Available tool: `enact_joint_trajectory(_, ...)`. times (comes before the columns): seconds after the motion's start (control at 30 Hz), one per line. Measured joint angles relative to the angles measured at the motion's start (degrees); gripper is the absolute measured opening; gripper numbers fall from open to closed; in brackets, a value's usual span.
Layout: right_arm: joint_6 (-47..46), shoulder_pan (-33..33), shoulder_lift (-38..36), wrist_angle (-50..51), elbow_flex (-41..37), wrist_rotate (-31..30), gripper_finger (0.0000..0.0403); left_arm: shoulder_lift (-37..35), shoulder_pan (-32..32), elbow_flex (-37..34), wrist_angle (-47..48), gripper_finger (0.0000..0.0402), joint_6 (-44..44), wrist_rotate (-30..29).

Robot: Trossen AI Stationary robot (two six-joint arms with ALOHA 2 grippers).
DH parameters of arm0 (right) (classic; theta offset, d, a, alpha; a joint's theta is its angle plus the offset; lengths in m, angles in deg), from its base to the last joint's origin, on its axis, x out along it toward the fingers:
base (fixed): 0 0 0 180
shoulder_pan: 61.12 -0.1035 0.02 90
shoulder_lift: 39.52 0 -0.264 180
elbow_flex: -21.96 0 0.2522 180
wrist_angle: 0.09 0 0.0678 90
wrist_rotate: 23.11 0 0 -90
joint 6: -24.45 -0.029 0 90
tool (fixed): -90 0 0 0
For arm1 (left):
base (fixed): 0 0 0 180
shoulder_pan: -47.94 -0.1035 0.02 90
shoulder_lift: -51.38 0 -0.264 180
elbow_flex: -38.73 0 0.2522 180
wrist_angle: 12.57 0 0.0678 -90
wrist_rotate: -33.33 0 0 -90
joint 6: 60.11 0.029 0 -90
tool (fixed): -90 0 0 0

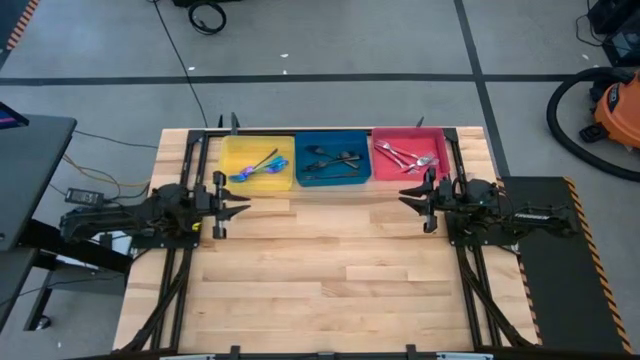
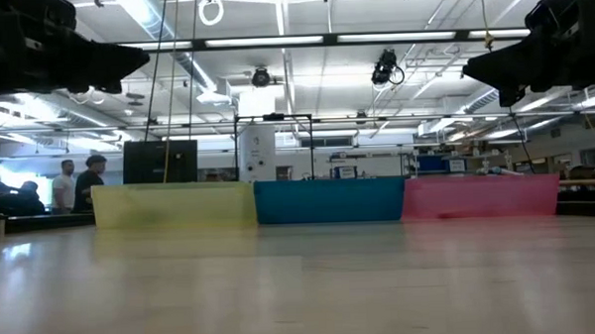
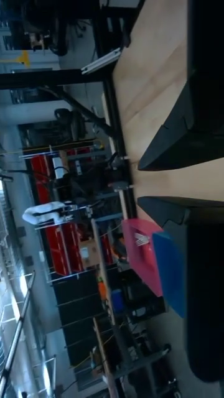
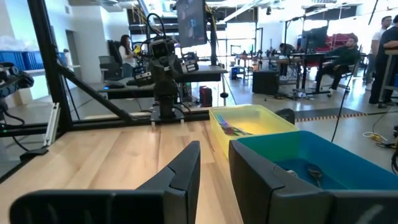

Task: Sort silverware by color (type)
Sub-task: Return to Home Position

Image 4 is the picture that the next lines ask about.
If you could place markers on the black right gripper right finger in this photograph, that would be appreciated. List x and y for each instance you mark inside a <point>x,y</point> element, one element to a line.
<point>295,208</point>

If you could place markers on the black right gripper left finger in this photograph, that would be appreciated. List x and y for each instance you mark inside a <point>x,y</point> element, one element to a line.
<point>124,208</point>

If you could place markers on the black fork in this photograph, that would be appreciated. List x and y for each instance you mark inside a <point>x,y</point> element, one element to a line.
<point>315,174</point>

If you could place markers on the large iridescent rainbow fork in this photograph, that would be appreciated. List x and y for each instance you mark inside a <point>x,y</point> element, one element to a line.
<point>224,124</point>

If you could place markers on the small iridescent fork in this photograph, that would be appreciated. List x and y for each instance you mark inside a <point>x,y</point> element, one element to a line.
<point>242,132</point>

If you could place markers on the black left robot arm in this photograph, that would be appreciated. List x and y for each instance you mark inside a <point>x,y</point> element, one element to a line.
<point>166,96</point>

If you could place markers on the black desk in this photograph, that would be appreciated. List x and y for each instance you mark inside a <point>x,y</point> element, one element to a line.
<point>205,73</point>

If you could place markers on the person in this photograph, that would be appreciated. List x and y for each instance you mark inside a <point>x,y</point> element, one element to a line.
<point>286,56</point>
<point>385,62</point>
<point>339,62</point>
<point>126,56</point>
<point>377,40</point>

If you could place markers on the red floor box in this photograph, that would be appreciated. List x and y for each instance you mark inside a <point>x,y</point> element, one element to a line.
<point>206,96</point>

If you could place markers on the tall dark display screen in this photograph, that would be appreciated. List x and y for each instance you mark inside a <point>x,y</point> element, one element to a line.
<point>191,21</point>

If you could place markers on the black office chair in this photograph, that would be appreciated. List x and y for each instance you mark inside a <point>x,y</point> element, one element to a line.
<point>110,62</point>

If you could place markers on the blue plastic bin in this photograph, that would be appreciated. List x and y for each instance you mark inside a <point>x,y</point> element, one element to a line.
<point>342,155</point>

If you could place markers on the yellow plastic bin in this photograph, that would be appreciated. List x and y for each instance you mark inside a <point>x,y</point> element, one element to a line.
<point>267,123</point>

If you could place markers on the black floor box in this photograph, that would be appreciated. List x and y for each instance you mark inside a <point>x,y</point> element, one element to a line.
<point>265,82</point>

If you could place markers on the blue storage crates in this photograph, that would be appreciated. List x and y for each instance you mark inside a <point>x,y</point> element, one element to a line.
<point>21,60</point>

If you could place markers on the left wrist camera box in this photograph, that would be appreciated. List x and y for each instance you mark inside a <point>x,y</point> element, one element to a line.
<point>162,48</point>

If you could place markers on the white metal bracket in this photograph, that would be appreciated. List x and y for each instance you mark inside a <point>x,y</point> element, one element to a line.
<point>52,124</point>

